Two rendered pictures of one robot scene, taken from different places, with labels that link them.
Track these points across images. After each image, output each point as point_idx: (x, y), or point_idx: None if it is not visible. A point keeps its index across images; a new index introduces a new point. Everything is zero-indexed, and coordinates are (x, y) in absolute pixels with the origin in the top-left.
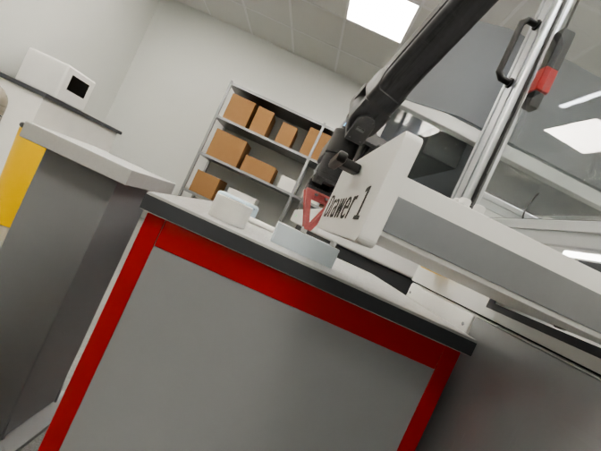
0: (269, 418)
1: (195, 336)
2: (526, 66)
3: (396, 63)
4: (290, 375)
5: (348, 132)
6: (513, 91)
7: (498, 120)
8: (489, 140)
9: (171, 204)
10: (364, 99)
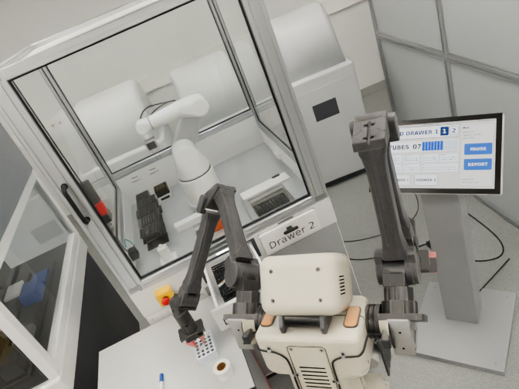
0: (252, 364)
1: (256, 383)
2: (91, 208)
3: (201, 275)
4: (245, 353)
5: (196, 308)
6: (100, 222)
7: (107, 237)
8: (115, 247)
9: (252, 377)
10: (200, 294)
